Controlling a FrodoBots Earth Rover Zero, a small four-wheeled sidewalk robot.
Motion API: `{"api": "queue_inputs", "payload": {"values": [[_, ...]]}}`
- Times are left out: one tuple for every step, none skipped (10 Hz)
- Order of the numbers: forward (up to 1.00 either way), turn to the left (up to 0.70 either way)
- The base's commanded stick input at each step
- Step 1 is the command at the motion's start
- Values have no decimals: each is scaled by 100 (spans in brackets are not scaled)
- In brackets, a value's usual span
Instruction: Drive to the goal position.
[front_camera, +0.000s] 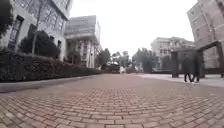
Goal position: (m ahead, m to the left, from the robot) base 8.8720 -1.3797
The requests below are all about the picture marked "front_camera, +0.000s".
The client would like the tall grey building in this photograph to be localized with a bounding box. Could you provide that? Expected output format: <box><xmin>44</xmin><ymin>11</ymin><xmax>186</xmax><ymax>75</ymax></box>
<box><xmin>186</xmin><ymin>0</ymin><xmax>224</xmax><ymax>69</ymax></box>

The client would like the dark wooden pergola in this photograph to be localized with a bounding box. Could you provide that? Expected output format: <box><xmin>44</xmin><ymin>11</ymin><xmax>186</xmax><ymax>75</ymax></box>
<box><xmin>170</xmin><ymin>40</ymin><xmax>224</xmax><ymax>79</ymax></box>

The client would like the pale grey pavement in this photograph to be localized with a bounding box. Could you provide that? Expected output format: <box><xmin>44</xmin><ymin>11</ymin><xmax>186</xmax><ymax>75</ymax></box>
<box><xmin>133</xmin><ymin>72</ymin><xmax>224</xmax><ymax>89</ymax></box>

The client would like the bare slim tree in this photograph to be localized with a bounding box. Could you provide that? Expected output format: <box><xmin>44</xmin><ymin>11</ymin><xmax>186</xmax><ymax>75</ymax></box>
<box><xmin>30</xmin><ymin>0</ymin><xmax>51</xmax><ymax>56</ymax></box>

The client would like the dark leafy tree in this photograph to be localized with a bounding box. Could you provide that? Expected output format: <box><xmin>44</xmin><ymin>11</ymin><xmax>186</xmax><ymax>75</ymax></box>
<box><xmin>0</xmin><ymin>0</ymin><xmax>14</xmax><ymax>39</ymax></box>

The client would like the pale building with glass top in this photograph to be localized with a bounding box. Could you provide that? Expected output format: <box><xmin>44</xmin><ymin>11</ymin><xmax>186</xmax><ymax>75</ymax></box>
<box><xmin>63</xmin><ymin>14</ymin><xmax>103</xmax><ymax>69</ymax></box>

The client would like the row of trees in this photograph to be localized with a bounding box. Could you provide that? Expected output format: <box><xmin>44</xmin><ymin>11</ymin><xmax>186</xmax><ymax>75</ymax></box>
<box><xmin>96</xmin><ymin>47</ymin><xmax>158</xmax><ymax>74</ymax></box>

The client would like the dark green hedge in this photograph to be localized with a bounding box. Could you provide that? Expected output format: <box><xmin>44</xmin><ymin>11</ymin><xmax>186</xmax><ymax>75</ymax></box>
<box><xmin>0</xmin><ymin>48</ymin><xmax>103</xmax><ymax>84</ymax></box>

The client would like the dark round bush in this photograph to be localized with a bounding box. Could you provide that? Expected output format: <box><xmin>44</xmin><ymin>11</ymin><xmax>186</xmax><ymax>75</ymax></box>
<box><xmin>18</xmin><ymin>29</ymin><xmax>62</xmax><ymax>60</ymax></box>

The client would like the group of people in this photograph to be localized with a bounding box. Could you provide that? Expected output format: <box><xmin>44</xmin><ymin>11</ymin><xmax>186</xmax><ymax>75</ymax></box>
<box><xmin>182</xmin><ymin>54</ymin><xmax>202</xmax><ymax>84</ymax></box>

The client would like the grey kerb strip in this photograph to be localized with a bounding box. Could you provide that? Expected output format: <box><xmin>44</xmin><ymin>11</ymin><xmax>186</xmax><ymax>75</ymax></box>
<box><xmin>0</xmin><ymin>74</ymin><xmax>101</xmax><ymax>94</ymax></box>

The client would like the grey building with dark windows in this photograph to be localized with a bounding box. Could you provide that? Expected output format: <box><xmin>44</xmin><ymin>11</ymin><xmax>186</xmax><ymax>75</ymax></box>
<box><xmin>0</xmin><ymin>0</ymin><xmax>74</xmax><ymax>63</ymax></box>

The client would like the red brick path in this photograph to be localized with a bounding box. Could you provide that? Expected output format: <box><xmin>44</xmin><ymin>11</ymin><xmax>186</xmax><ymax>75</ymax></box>
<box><xmin>0</xmin><ymin>73</ymin><xmax>224</xmax><ymax>128</ymax></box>

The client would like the pale low building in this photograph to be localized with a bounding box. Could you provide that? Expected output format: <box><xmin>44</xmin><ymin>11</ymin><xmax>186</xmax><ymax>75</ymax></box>
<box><xmin>150</xmin><ymin>36</ymin><xmax>196</xmax><ymax>71</ymax></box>

